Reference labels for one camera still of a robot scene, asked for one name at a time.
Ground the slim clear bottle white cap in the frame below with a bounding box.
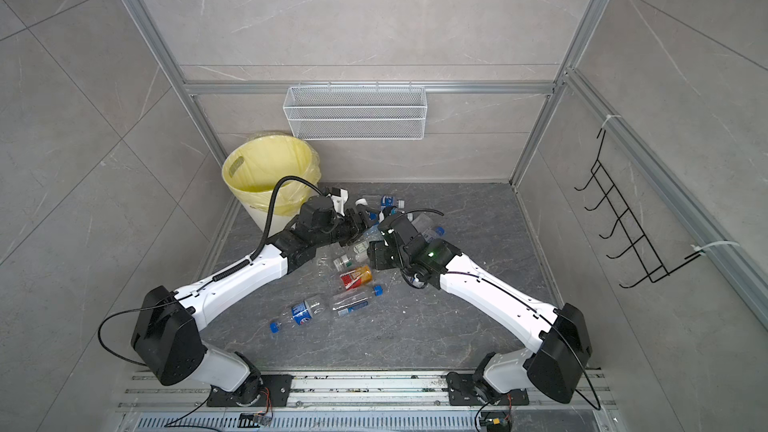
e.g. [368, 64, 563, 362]
[315, 245, 337, 272]

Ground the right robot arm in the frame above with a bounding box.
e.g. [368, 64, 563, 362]
[369, 213, 592, 404]

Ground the clear bottle white printed label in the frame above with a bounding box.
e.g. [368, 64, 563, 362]
[333, 240, 369, 273]

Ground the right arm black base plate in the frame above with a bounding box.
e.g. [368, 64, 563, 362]
[445, 371, 530, 407]

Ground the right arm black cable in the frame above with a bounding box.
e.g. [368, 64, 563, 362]
[395, 208, 602, 411]

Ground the white wire mesh basket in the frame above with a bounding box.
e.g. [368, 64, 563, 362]
[283, 85, 428, 141]

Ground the yellow plastic bin liner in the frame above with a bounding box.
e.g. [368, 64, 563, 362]
[221, 135, 321, 215]

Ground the Pepsi bottle blue cap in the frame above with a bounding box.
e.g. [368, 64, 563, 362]
[269, 295, 328, 334]

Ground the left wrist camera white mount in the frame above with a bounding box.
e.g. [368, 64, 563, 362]
[329, 187, 349, 215]

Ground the clear bottle blue label top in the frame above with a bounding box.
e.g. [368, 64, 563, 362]
[361, 195, 405, 209]

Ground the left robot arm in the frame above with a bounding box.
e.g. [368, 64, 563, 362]
[131, 196, 373, 393]

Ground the white ribbed trash bin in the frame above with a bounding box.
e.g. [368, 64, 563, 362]
[223, 135, 322, 238]

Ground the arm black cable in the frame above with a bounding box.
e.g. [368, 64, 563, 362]
[97, 175, 328, 367]
[395, 208, 602, 411]

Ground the black wire hook rack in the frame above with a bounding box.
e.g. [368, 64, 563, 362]
[573, 129, 704, 290]

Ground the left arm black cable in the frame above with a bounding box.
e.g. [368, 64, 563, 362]
[97, 175, 328, 367]

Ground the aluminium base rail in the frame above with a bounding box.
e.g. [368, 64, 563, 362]
[105, 370, 625, 431]

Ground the clear bottle red blue label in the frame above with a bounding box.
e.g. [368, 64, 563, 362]
[331, 284, 384, 317]

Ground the red yellow label bottle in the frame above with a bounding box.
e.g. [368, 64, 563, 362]
[340, 265, 373, 290]

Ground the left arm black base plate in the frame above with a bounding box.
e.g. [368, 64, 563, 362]
[206, 374, 293, 407]

